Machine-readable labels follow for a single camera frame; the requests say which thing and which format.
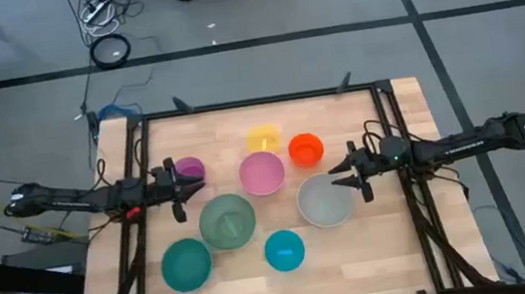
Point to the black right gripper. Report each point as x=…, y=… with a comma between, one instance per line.
x=384, y=157

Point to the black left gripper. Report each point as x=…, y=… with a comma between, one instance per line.
x=167, y=186

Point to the pink plastic bowl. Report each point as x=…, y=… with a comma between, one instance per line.
x=262, y=173

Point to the teal green plastic bowl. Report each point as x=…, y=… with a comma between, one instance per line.
x=187, y=265

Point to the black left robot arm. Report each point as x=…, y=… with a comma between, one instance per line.
x=73, y=200

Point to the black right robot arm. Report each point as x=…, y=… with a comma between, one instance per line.
x=468, y=144

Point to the small purple plastic bowl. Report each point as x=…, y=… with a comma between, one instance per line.
x=190, y=166

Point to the large grey plastic bowl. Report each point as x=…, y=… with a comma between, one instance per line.
x=324, y=202

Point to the small orange plastic bowl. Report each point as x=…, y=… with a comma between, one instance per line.
x=306, y=150

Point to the large green plastic bowl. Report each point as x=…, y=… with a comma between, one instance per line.
x=226, y=221

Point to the small yellow plastic bowl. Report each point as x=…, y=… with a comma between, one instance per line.
x=264, y=139

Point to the small blue plastic bowl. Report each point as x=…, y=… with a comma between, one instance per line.
x=284, y=251

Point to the small black circuit box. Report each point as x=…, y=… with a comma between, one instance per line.
x=37, y=236

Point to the black metal table frame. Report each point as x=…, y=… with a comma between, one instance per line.
x=262, y=101

